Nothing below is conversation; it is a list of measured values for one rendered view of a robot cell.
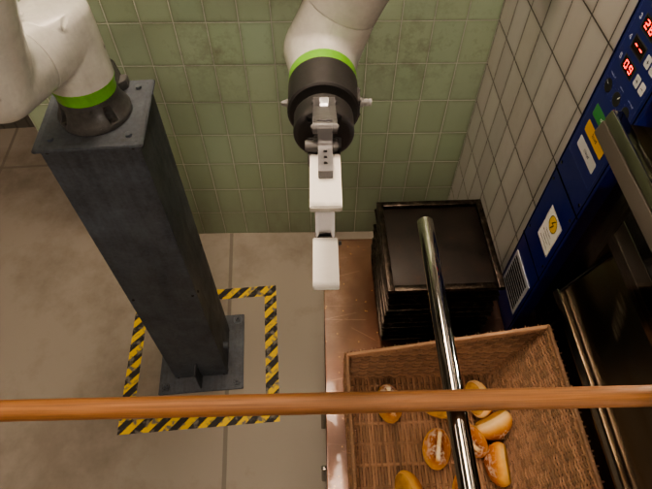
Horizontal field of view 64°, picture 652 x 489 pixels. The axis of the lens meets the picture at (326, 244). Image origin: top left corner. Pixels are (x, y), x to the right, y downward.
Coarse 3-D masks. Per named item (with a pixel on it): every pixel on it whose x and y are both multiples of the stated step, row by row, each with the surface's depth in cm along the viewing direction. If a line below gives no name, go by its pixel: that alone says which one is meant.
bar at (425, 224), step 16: (432, 224) 95; (432, 240) 93; (432, 256) 91; (432, 272) 89; (432, 288) 87; (432, 304) 86; (432, 320) 85; (448, 320) 83; (448, 336) 82; (448, 352) 80; (448, 368) 78; (448, 384) 77; (448, 416) 75; (464, 416) 74; (464, 432) 73; (464, 448) 71; (464, 464) 70; (464, 480) 69
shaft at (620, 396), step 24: (0, 408) 72; (24, 408) 72; (48, 408) 72; (72, 408) 72; (96, 408) 72; (120, 408) 72; (144, 408) 72; (168, 408) 72; (192, 408) 72; (216, 408) 72; (240, 408) 72; (264, 408) 72; (288, 408) 72; (312, 408) 72; (336, 408) 72; (360, 408) 72; (384, 408) 72; (408, 408) 72; (432, 408) 72; (456, 408) 72; (480, 408) 72; (504, 408) 73; (528, 408) 73; (552, 408) 73
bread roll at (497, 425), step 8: (488, 416) 128; (496, 416) 125; (504, 416) 124; (480, 424) 126; (488, 424) 125; (496, 424) 124; (504, 424) 124; (488, 432) 125; (496, 432) 124; (504, 432) 124
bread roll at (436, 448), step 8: (432, 432) 126; (440, 432) 125; (424, 440) 126; (432, 440) 124; (440, 440) 123; (448, 440) 125; (424, 448) 125; (432, 448) 123; (440, 448) 122; (448, 448) 124; (424, 456) 124; (432, 456) 122; (440, 456) 122; (448, 456) 123; (432, 464) 122; (440, 464) 122
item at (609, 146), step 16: (608, 128) 74; (640, 128) 76; (608, 144) 73; (608, 160) 73; (624, 160) 70; (624, 176) 70; (624, 192) 69; (640, 192) 67; (640, 208) 66; (640, 224) 66
